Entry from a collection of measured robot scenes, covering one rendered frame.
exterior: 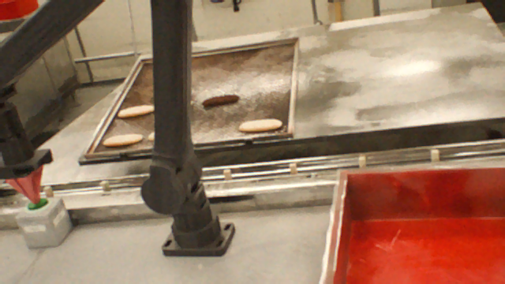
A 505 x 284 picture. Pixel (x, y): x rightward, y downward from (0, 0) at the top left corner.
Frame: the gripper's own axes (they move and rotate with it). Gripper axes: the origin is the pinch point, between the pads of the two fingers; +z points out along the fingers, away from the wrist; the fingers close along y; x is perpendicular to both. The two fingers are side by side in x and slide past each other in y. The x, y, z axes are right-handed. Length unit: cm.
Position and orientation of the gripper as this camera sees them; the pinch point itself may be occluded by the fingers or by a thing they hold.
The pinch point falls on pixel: (35, 199)
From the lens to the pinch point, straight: 114.2
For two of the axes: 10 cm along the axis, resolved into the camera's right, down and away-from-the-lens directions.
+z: 1.8, 9.0, 4.1
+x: 1.3, -4.3, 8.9
